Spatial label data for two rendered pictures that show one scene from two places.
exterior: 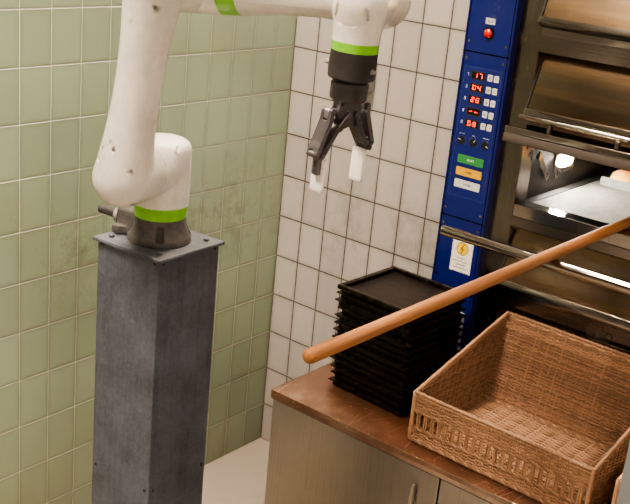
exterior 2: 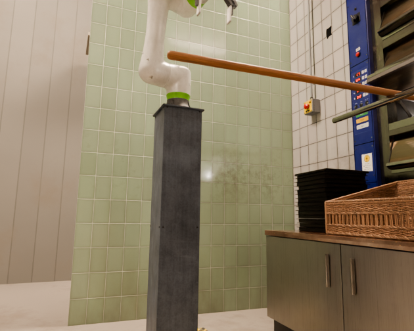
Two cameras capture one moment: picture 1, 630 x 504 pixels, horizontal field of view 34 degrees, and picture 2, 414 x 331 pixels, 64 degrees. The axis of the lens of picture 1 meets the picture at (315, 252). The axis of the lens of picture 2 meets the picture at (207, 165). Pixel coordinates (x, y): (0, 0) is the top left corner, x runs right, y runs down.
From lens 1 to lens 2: 1.79 m
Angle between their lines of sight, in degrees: 42
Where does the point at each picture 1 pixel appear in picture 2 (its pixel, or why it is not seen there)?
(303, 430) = (277, 247)
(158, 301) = (164, 123)
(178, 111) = (234, 127)
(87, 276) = not seen: hidden behind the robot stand
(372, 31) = not seen: outside the picture
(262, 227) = (284, 190)
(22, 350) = not seen: hidden behind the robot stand
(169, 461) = (174, 215)
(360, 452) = (301, 247)
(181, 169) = (181, 73)
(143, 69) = (152, 18)
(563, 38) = (392, 34)
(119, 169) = (143, 59)
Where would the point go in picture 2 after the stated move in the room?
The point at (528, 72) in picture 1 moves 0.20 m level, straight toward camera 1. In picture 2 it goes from (380, 60) to (369, 46)
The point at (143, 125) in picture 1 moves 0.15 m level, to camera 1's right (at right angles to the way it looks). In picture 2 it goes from (153, 41) to (177, 32)
